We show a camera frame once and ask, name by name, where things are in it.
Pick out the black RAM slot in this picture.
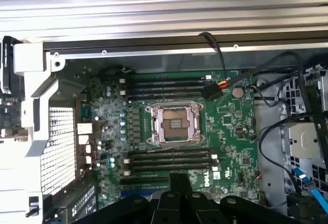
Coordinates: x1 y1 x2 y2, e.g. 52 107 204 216
127 149 215 156
123 168 219 176
119 87 206 94
127 161 217 169
127 80 206 88
123 155 217 162
119 75 211 82
127 93 206 101

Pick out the blue expansion slot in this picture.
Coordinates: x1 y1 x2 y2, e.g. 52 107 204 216
121 189 156 198

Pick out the long black expansion slot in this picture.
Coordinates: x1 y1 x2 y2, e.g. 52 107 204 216
119 175 170 190

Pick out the green Dell motherboard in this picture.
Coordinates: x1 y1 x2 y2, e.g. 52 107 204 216
76 69 260 211

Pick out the metal CPU socket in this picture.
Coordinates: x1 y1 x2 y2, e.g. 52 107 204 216
145 100 207 148

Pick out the black power plug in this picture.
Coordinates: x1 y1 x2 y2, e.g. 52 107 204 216
203 82 223 101

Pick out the silver coin battery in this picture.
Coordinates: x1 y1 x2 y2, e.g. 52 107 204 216
231 86 244 99

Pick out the teal port connector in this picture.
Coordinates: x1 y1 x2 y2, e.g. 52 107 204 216
81 105 92 123

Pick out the small black lever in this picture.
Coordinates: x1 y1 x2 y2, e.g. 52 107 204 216
25 195 41 219

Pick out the metal disk bay cage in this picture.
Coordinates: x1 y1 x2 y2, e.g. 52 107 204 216
279 65 328 224

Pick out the open metal PC case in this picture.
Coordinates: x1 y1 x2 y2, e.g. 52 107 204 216
12 31 328 224

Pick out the black graphics card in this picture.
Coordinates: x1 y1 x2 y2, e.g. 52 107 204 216
0 36 26 135

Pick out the black curved wire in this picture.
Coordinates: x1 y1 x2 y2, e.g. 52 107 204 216
258 113 320 204

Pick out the thin red wire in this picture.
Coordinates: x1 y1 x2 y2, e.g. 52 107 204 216
78 138 99 182

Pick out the blue SATA wire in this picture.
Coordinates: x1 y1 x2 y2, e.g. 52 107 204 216
291 167 328 211

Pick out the silver disk bracket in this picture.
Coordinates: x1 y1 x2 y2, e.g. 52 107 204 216
289 121 324 158

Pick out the thin black wire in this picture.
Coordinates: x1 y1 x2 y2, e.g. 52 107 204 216
225 51 308 117

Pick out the thick black cable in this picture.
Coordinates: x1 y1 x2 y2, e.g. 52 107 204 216
198 31 228 83

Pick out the white metal chassis bracket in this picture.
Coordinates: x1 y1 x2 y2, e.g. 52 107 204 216
0 35 34 224

